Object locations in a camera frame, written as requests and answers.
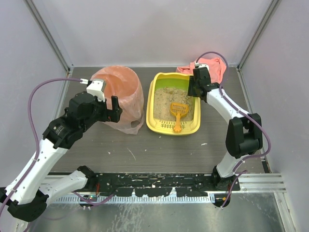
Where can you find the yellow green litter box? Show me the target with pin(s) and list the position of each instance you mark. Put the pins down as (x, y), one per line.
(176, 80)

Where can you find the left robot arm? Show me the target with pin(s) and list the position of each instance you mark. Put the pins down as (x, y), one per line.
(25, 197)

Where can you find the orange litter scoop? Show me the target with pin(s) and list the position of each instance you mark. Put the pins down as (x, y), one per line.
(178, 110)

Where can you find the pink cloth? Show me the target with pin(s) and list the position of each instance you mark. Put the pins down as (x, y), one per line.
(216, 66)

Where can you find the slotted cable duct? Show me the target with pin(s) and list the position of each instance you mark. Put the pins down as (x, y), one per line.
(73, 199)

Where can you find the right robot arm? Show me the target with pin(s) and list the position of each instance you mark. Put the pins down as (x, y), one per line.
(243, 137)

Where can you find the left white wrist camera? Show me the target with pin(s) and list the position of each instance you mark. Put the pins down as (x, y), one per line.
(95, 88)

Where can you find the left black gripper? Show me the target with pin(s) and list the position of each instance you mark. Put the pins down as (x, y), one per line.
(112, 113)

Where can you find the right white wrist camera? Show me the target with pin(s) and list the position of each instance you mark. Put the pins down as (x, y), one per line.
(201, 65)

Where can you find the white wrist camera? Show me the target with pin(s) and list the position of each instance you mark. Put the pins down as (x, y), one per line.
(201, 65)
(95, 88)

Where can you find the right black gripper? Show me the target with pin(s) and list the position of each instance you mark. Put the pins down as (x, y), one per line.
(195, 87)

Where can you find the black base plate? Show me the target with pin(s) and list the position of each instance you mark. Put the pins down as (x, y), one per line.
(155, 185)

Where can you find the cat litter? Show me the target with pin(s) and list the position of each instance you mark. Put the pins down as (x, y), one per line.
(163, 97)

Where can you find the bin with pink bag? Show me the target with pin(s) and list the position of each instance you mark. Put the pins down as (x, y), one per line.
(124, 83)

